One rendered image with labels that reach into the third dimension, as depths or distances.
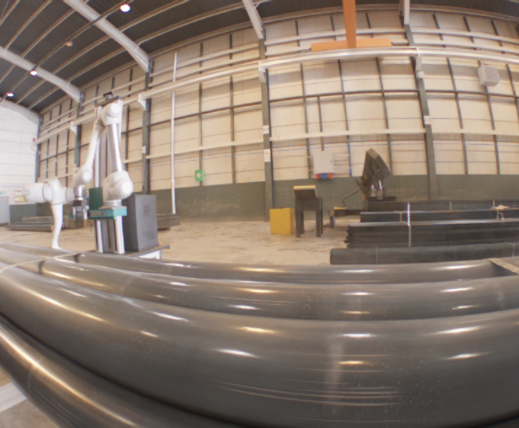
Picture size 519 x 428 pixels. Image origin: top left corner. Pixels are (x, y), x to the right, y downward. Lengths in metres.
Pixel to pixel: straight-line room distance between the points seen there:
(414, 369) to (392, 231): 2.90
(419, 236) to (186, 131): 10.83
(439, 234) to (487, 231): 0.66
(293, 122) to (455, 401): 10.50
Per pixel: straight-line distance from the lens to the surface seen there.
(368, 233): 3.16
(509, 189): 11.86
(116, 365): 0.44
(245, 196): 10.62
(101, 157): 2.79
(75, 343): 0.52
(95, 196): 2.68
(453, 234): 3.39
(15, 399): 1.31
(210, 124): 11.89
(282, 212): 5.92
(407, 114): 10.77
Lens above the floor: 0.72
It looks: 2 degrees down
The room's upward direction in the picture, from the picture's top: 2 degrees counter-clockwise
